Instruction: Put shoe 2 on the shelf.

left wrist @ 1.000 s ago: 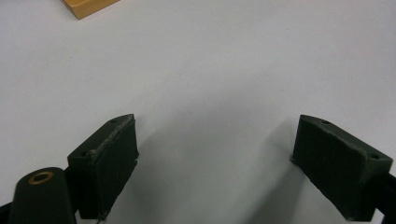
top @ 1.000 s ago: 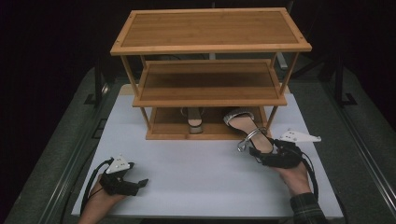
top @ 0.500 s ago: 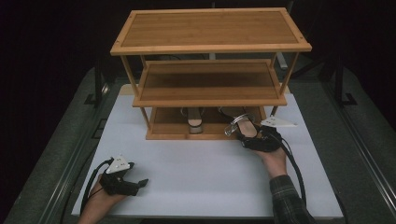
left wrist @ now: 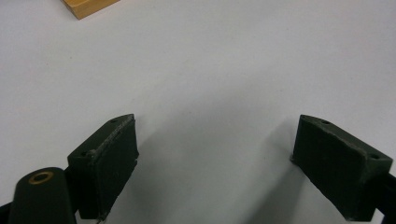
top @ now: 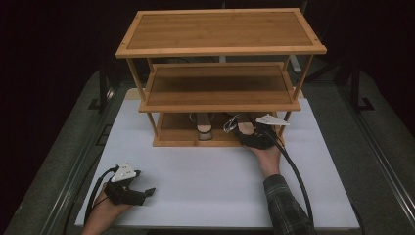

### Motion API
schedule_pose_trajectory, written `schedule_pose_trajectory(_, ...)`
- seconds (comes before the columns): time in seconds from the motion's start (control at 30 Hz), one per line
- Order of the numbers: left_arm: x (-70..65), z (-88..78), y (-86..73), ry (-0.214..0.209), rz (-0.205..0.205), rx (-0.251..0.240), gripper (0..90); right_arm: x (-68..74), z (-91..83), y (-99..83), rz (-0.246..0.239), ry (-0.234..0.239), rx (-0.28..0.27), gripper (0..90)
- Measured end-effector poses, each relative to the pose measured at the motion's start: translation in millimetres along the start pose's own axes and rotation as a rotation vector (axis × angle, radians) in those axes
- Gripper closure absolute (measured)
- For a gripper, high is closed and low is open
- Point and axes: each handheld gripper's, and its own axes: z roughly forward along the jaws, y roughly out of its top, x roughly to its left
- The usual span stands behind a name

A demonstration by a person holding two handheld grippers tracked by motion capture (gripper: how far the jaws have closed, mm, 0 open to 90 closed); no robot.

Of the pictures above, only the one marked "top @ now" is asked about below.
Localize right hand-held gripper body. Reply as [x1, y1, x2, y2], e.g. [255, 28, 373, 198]
[240, 113, 291, 151]

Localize brown sandal with silver strap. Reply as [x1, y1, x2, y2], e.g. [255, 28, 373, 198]
[223, 113, 256, 136]
[195, 112, 214, 142]

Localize person's left hand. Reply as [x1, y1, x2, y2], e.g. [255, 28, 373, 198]
[92, 185, 131, 221]

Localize person's right hand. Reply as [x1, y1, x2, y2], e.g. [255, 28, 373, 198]
[251, 143, 283, 179]

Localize white stand leg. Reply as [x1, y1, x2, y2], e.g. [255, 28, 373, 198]
[289, 54, 303, 73]

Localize dark metal stand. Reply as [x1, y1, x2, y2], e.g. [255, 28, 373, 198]
[349, 65, 376, 113]
[88, 63, 115, 114]

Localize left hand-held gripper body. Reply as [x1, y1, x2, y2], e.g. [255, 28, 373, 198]
[103, 162, 147, 207]

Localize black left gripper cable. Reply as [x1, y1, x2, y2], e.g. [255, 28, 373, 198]
[83, 165, 120, 227]

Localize wooden three-tier shelf rack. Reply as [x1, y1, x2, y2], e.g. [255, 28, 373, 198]
[115, 7, 328, 148]

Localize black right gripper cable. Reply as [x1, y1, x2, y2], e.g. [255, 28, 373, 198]
[269, 129, 316, 229]

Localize metal floor rail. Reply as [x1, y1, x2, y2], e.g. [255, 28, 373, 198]
[337, 86, 415, 218]
[38, 87, 115, 235]

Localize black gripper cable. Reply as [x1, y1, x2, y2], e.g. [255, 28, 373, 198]
[83, 165, 120, 227]
[269, 129, 316, 229]

